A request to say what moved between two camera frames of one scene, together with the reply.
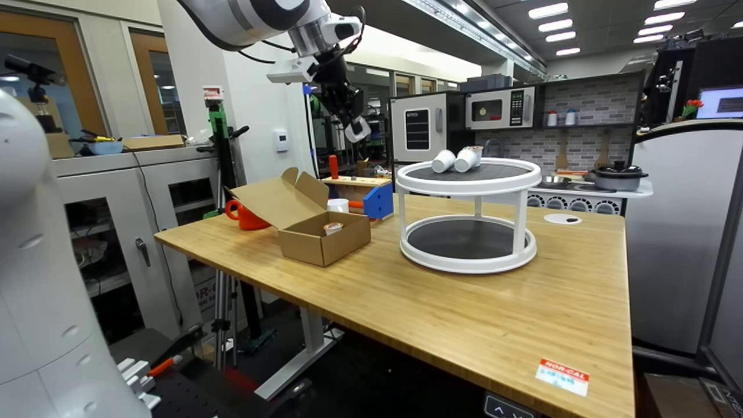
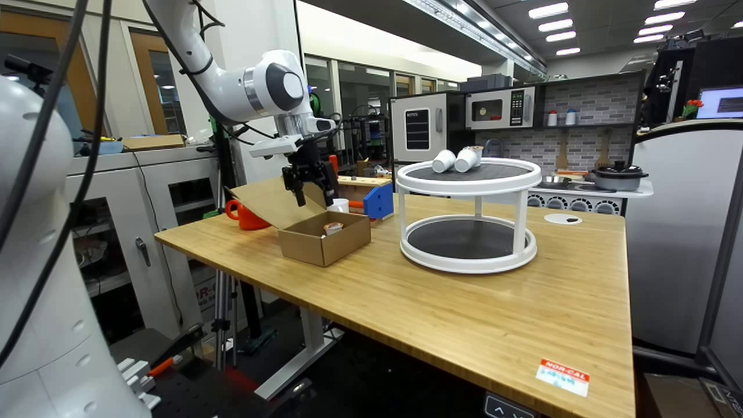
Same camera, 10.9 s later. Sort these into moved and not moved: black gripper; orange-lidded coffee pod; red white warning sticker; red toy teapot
Moved: black gripper
Not moved: orange-lidded coffee pod; red white warning sticker; red toy teapot
